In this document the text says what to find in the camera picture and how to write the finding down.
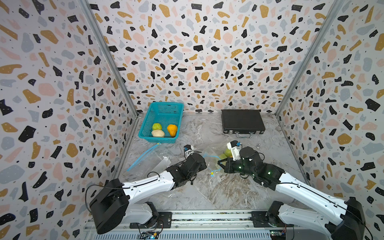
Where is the teal plastic basket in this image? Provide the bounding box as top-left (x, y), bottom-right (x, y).
top-left (138, 102), bottom-right (184, 144)

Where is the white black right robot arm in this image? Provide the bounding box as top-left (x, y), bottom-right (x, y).
top-left (218, 146), bottom-right (366, 240)

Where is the green fruit in right bag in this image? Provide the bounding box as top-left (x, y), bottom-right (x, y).
top-left (224, 149), bottom-right (233, 158)

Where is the beige fruit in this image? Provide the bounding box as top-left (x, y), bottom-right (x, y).
top-left (151, 130), bottom-right (165, 138)

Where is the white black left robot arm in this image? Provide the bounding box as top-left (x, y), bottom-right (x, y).
top-left (90, 153), bottom-right (207, 235)

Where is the clear zip-top bag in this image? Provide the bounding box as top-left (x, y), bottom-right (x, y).
top-left (121, 144), bottom-right (184, 182)
top-left (203, 141), bottom-right (242, 178)

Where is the green pear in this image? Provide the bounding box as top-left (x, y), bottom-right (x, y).
top-left (219, 154), bottom-right (228, 160)
top-left (152, 123), bottom-right (163, 131)

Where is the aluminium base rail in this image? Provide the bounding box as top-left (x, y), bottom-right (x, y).
top-left (81, 210), bottom-right (328, 240)

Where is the black ribbed carrying case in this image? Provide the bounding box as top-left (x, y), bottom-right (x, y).
top-left (221, 110), bottom-right (266, 138)

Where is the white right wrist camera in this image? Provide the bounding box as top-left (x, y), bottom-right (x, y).
top-left (227, 140), bottom-right (242, 160)

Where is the orange fruit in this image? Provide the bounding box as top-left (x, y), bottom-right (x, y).
top-left (167, 124), bottom-right (178, 138)

